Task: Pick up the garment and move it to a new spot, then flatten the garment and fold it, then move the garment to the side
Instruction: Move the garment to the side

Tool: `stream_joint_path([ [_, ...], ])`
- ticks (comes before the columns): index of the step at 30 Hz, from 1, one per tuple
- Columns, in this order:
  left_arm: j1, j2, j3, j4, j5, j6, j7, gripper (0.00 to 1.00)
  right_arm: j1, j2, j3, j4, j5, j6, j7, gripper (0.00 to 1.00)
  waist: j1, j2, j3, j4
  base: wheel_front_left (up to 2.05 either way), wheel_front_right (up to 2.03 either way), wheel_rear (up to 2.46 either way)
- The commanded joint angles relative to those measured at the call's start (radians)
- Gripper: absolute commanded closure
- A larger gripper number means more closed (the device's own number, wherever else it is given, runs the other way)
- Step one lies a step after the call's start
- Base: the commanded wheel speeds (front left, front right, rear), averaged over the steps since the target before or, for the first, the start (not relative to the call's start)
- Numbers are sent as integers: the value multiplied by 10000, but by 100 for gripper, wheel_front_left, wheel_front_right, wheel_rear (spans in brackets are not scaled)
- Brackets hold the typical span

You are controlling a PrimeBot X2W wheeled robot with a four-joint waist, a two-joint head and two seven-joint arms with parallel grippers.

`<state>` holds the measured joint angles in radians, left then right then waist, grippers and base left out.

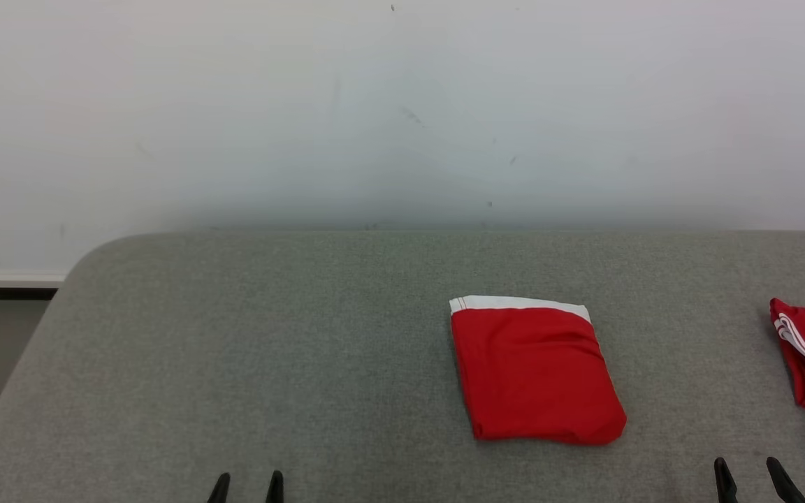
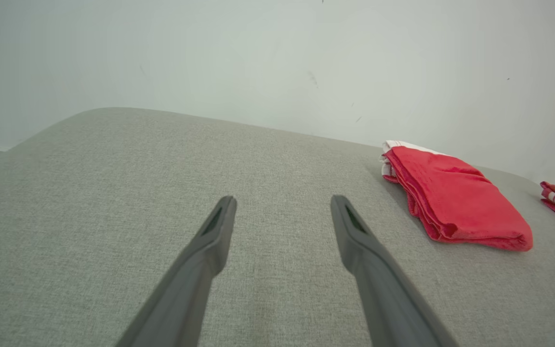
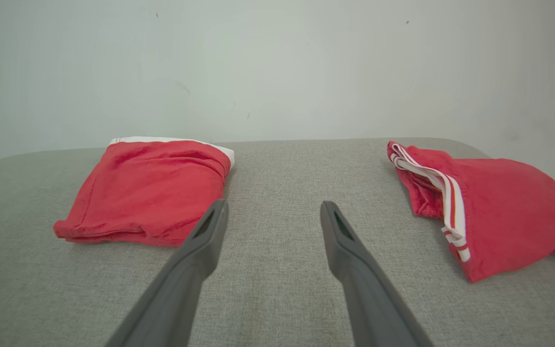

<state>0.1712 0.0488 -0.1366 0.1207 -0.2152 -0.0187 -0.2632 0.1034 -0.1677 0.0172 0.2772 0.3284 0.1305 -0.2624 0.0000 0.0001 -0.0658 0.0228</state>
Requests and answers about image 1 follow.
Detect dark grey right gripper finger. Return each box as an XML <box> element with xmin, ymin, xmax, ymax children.
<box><xmin>766</xmin><ymin>458</ymin><xmax>805</xmax><ymax>503</ymax></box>
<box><xmin>715</xmin><ymin>458</ymin><xmax>739</xmax><ymax>503</ymax></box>

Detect red shorts with white trim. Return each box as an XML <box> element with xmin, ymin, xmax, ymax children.
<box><xmin>449</xmin><ymin>295</ymin><xmax>628</xmax><ymax>446</ymax></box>

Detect grey fabric sofa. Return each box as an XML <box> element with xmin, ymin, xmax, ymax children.
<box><xmin>0</xmin><ymin>231</ymin><xmax>805</xmax><ymax>503</ymax></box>

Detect black baseboard strip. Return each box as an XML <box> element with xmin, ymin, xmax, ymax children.
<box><xmin>0</xmin><ymin>286</ymin><xmax>61</xmax><ymax>302</ymax></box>

